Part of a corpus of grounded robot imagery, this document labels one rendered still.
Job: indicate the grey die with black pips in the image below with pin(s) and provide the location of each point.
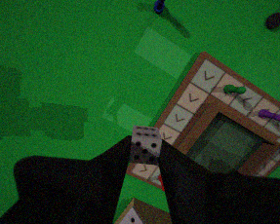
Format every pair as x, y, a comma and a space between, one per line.
145, 145

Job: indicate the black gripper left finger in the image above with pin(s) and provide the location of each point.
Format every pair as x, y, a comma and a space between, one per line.
100, 180

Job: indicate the blue game pawn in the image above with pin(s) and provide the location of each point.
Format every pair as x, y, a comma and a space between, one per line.
159, 6

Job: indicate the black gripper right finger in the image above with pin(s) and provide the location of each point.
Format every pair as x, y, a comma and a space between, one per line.
195, 195

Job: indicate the green pawn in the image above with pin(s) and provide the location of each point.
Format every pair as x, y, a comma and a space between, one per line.
232, 89

